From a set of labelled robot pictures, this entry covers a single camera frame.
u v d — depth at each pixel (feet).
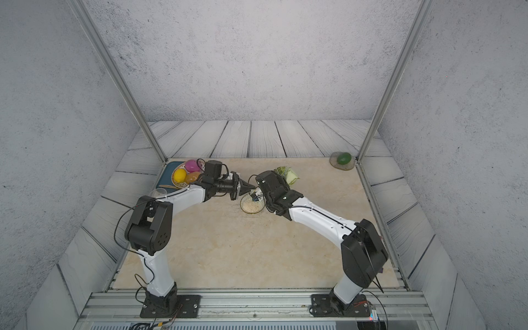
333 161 3.89
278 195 2.07
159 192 3.34
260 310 2.38
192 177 3.44
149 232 1.69
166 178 3.66
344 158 3.79
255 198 2.54
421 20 2.37
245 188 2.78
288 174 2.57
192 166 3.63
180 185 3.52
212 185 2.53
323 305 2.38
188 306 2.38
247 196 2.65
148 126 3.52
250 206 3.15
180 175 3.53
